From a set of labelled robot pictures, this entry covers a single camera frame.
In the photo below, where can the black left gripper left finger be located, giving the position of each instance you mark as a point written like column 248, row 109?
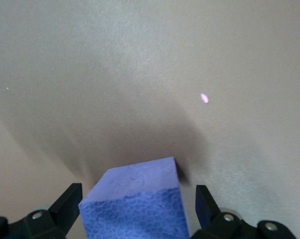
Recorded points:
column 62, row 211

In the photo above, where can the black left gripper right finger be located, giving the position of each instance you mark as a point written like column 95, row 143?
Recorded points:
column 214, row 224

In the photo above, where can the purple foam cube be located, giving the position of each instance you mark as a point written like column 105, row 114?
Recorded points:
column 135, row 199

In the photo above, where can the small pale foam crumb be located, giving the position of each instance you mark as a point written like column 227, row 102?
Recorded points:
column 204, row 97

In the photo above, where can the brown paper table cover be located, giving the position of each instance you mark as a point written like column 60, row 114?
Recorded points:
column 65, row 74

